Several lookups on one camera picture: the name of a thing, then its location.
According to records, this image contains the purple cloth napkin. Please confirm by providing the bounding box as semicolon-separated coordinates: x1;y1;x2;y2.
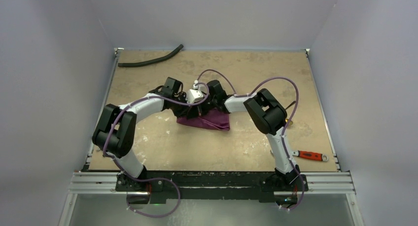
176;109;230;131

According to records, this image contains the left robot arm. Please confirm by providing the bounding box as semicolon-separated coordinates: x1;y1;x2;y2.
92;77;209;191

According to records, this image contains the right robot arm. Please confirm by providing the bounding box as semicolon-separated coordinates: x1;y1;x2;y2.
205;80;299;190

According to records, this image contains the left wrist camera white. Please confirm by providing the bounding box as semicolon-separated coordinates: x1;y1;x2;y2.
186;84;205;104

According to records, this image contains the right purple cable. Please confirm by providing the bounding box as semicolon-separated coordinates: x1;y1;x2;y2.
196;69;306;212

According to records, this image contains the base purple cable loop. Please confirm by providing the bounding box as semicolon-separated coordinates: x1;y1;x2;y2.
126;177;181;218

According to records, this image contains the black foam hose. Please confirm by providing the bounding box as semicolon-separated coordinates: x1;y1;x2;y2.
117;44;184;68

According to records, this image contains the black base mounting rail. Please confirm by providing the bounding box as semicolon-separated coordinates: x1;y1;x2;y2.
115;170;309;205

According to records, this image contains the adjustable wrench red handle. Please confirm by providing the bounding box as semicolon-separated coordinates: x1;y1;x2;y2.
290;151;329;162

